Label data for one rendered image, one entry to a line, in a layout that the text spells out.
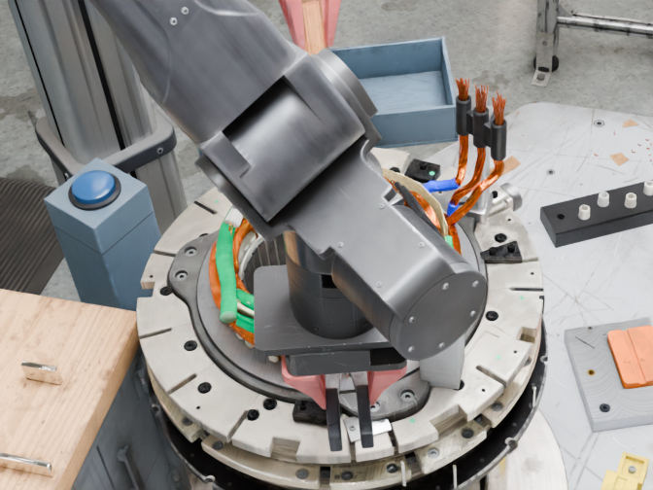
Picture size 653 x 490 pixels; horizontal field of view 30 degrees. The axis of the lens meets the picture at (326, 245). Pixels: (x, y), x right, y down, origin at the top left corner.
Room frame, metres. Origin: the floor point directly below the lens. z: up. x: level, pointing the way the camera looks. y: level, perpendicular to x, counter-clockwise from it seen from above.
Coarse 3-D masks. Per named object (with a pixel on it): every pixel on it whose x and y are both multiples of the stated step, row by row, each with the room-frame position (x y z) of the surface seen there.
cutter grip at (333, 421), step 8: (328, 392) 0.47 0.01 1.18; (336, 392) 0.47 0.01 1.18; (328, 400) 0.46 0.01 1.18; (336, 400) 0.46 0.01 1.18; (328, 408) 0.46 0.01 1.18; (336, 408) 0.46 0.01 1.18; (328, 416) 0.45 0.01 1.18; (336, 416) 0.45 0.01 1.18; (328, 424) 0.45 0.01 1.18; (336, 424) 0.44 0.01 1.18; (328, 432) 0.44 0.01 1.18; (336, 432) 0.44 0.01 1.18; (328, 440) 0.44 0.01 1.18; (336, 440) 0.43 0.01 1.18; (336, 448) 0.43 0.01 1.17
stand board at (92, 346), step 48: (0, 336) 0.65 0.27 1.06; (48, 336) 0.65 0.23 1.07; (96, 336) 0.64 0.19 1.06; (0, 384) 0.61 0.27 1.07; (48, 384) 0.60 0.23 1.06; (96, 384) 0.59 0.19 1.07; (0, 432) 0.56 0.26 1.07; (48, 432) 0.55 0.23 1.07; (96, 432) 0.56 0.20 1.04; (0, 480) 0.52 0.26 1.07; (48, 480) 0.51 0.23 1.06
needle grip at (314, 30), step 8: (304, 0) 0.65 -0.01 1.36; (312, 0) 0.64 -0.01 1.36; (320, 0) 0.65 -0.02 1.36; (304, 8) 0.64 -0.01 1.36; (312, 8) 0.64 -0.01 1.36; (320, 8) 0.64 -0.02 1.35; (304, 16) 0.64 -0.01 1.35; (312, 16) 0.64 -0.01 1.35; (320, 16) 0.64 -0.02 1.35; (304, 24) 0.64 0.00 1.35; (312, 24) 0.64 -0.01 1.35; (320, 24) 0.64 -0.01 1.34; (304, 32) 0.64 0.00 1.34; (312, 32) 0.63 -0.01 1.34; (320, 32) 0.64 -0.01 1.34; (312, 40) 0.63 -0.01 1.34; (320, 40) 0.63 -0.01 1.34; (312, 48) 0.63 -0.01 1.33; (320, 48) 0.63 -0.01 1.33
